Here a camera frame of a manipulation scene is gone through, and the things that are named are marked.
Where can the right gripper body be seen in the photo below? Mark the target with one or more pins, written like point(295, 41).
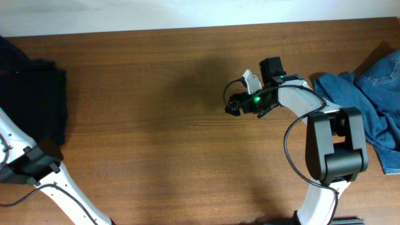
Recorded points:
point(257, 104)

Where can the black t-shirt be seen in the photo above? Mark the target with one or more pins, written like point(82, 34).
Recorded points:
point(12, 58)

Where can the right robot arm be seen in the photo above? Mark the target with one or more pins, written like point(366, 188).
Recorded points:
point(335, 152)

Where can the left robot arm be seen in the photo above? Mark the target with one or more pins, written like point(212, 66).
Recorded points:
point(23, 161)

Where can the black fabric storage container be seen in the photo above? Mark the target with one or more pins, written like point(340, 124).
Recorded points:
point(33, 95)

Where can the blue denim jeans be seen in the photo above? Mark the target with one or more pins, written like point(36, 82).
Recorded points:
point(376, 94)

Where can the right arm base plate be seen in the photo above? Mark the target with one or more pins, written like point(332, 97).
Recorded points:
point(356, 221)

